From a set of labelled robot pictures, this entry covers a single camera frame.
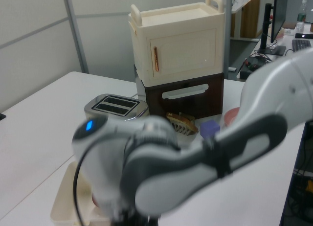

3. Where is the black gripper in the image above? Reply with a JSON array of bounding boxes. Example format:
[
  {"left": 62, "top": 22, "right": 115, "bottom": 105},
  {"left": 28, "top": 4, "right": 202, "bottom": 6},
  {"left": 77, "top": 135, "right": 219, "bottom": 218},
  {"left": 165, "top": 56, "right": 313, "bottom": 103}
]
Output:
[{"left": 110, "top": 204, "right": 159, "bottom": 226}]

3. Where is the toasted bread slice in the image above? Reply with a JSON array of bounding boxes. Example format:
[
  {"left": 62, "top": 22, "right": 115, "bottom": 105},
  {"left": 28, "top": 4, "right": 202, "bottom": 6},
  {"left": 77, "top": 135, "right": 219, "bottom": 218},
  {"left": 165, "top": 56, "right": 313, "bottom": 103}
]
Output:
[{"left": 166, "top": 113, "right": 199, "bottom": 134}]

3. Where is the white plastic open container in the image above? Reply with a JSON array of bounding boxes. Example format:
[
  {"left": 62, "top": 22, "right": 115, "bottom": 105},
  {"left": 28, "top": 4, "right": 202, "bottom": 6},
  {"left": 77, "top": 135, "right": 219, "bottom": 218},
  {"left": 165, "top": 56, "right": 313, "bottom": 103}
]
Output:
[{"left": 50, "top": 161, "right": 113, "bottom": 225}]

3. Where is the metal toast rack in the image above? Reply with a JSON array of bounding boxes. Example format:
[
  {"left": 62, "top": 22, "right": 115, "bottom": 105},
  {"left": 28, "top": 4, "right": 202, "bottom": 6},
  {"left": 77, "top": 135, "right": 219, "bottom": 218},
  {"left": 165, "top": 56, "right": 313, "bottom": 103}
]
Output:
[{"left": 170, "top": 112, "right": 196, "bottom": 136}]

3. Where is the dark brown drawer box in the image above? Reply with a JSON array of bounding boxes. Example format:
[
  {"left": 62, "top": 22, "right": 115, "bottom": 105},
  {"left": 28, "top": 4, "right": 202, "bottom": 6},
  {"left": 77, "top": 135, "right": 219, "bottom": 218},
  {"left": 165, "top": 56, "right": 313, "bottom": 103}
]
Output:
[{"left": 144, "top": 71, "right": 225, "bottom": 121}]

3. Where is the purple cube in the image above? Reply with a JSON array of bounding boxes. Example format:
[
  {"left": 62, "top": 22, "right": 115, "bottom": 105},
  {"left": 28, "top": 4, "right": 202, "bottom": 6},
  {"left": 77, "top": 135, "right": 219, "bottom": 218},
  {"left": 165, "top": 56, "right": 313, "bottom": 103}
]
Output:
[{"left": 200, "top": 120, "right": 221, "bottom": 140}]

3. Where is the cream chrome toaster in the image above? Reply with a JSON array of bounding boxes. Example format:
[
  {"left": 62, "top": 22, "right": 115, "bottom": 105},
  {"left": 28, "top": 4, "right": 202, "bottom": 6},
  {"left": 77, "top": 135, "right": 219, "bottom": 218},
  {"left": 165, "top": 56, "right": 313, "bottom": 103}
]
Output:
[{"left": 84, "top": 93, "right": 149, "bottom": 123}]

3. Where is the pink plate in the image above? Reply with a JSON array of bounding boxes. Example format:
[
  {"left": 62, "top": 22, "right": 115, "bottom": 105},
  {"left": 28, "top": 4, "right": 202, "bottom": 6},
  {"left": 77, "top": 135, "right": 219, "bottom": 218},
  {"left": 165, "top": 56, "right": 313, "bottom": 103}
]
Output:
[{"left": 224, "top": 107, "right": 241, "bottom": 128}]

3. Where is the wooden background cabinet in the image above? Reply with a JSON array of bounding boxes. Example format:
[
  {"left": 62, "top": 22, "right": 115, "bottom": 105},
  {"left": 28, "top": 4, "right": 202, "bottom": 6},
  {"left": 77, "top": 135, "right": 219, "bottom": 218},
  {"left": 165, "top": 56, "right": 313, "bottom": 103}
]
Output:
[{"left": 229, "top": 0, "right": 261, "bottom": 40}]

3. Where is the black monitor stand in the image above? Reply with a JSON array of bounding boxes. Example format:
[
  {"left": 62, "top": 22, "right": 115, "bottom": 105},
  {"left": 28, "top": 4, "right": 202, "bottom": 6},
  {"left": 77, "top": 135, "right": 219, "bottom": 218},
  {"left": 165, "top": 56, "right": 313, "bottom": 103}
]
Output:
[{"left": 257, "top": 2, "right": 287, "bottom": 56}]

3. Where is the black keyboard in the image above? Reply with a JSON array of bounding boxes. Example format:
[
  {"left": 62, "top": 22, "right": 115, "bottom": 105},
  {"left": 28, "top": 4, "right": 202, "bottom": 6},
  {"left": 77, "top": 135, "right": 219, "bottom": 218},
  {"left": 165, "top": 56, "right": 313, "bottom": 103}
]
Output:
[{"left": 291, "top": 39, "right": 313, "bottom": 52}]

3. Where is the black monitor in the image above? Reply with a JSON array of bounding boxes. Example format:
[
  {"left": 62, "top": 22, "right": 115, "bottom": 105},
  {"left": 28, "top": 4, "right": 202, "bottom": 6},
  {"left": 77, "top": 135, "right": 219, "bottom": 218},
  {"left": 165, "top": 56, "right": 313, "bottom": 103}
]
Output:
[{"left": 270, "top": 0, "right": 286, "bottom": 43}]

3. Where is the clear plastic bottle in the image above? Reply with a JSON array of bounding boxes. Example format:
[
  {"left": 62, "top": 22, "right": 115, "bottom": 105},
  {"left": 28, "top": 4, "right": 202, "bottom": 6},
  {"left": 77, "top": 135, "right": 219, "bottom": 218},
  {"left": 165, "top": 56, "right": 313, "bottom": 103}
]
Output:
[{"left": 296, "top": 0, "right": 308, "bottom": 32}]

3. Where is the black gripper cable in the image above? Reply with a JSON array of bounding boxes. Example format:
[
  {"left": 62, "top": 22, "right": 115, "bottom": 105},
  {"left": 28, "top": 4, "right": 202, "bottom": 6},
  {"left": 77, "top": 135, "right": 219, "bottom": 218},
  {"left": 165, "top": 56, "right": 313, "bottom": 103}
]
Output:
[{"left": 72, "top": 137, "right": 108, "bottom": 226}]

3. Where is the black electronics with cables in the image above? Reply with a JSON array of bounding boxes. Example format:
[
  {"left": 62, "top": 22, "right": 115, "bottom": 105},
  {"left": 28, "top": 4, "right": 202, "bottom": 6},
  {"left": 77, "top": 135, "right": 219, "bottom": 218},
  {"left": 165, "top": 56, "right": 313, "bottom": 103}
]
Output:
[{"left": 239, "top": 55, "right": 272, "bottom": 83}]

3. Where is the cream toy cabinet with handles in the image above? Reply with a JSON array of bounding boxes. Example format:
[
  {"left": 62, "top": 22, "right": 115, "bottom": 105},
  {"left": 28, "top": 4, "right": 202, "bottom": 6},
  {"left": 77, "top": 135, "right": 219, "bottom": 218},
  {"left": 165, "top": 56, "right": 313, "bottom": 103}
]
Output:
[{"left": 128, "top": 0, "right": 225, "bottom": 85}]

